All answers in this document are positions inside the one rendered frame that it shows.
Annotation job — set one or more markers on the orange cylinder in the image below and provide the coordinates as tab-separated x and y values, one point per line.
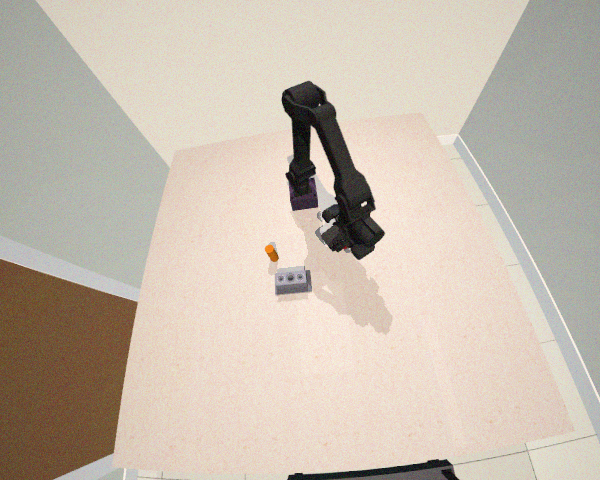
271	253

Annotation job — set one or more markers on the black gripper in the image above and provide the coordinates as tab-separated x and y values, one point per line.
358	248

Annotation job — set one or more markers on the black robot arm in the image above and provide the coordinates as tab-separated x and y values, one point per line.
301	102

